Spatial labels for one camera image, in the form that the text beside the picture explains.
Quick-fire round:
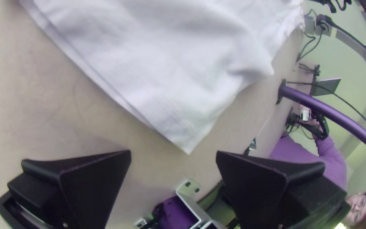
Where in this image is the black cable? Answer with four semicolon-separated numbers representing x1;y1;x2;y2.
286;81;366;139
296;9;325;63

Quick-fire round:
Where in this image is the person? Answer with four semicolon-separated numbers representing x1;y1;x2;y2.
269;105;366;228

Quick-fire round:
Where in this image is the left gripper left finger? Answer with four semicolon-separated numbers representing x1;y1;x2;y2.
0;150;132;229

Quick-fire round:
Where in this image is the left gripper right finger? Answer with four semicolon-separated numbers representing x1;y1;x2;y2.
216;151;351;229

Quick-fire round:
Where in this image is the grey t-shirt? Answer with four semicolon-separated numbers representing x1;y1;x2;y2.
19;0;306;155

